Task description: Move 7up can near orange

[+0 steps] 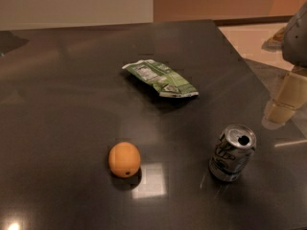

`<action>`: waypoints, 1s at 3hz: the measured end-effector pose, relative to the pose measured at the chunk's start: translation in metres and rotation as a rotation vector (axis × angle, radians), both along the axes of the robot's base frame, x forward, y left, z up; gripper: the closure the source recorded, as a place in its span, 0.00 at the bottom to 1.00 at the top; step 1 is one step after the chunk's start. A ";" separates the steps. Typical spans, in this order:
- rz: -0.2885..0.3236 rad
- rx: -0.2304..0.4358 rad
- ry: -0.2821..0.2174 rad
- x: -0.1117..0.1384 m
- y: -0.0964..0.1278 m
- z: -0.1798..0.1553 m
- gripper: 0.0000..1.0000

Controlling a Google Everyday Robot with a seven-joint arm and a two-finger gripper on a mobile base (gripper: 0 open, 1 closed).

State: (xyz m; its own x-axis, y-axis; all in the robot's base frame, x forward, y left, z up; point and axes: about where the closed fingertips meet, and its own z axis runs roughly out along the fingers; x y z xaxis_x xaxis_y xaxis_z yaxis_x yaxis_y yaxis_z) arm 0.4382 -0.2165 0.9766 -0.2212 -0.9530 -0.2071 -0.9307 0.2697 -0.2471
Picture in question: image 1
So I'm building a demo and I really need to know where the silver green 7up can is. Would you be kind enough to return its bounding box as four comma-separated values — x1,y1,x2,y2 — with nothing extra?
209,124,256,182

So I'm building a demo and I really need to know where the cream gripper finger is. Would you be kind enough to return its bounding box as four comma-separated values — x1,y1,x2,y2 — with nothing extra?
264,66,307,125

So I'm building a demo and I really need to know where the orange fruit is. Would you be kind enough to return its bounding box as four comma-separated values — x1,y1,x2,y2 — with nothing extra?
108,142,141,178

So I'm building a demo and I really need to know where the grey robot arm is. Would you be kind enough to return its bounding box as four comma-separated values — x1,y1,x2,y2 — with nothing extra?
262,2,307,129

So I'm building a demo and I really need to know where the green white chip bag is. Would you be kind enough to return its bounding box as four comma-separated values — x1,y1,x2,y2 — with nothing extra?
123,59,199,98

